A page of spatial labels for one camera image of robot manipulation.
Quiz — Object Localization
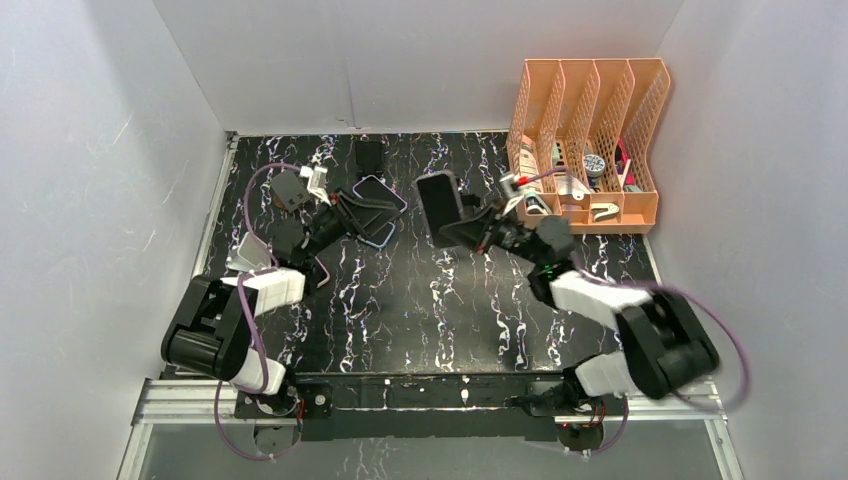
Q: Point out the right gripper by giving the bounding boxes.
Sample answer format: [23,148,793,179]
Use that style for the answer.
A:
[438,198,544,267]

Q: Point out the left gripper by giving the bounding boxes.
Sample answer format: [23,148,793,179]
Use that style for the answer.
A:
[302,186,400,263]

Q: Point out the pink case phone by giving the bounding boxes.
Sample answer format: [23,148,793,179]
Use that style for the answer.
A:
[414,170,462,235]

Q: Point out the orange desk file organizer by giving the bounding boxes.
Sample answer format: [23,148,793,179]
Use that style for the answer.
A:
[506,58,671,234]

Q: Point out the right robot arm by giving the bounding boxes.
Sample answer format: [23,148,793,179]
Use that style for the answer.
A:
[439,203,721,414]

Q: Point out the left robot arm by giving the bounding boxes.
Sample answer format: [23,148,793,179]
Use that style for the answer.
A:
[160,189,400,416]

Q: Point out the blue case phone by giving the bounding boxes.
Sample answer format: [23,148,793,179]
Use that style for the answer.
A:
[363,222,396,250]

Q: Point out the purple case phone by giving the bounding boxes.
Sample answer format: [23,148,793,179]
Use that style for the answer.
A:
[352,175,408,214]

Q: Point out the black folding phone stand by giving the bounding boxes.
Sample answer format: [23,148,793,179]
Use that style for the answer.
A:
[354,140,384,179]

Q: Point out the dark wooden phone stand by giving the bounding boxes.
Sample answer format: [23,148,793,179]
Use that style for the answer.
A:
[270,170,311,212]

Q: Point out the silver metal phone stand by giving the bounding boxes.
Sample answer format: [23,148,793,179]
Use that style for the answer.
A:
[225,232,273,272]

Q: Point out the teal stapler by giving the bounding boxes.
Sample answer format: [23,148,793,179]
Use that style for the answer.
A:
[524,194,552,215]

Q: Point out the white oval label pack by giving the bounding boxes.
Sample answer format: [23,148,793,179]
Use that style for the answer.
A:
[518,145,540,178]

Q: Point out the white plastic packet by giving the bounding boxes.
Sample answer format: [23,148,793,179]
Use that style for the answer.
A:
[555,173,593,201]

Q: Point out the round blue lid jar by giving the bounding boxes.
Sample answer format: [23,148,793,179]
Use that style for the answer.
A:
[583,154,607,179]

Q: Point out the white flat card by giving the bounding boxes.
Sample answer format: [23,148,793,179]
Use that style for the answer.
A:
[618,159,631,187]

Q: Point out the magenta notebook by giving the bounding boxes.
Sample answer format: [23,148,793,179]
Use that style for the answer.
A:
[615,140,633,186]

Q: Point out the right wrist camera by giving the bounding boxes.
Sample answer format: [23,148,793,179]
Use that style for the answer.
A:
[499,173,535,216]

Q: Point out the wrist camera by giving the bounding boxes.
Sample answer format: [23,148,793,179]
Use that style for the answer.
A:
[299,166,330,204]
[499,173,535,216]

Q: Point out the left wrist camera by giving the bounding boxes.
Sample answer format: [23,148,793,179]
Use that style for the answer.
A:
[299,166,330,204]

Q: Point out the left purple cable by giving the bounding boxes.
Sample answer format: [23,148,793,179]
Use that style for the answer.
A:
[213,163,313,462]

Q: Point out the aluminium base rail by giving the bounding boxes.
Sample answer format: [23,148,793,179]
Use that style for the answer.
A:
[119,375,743,479]

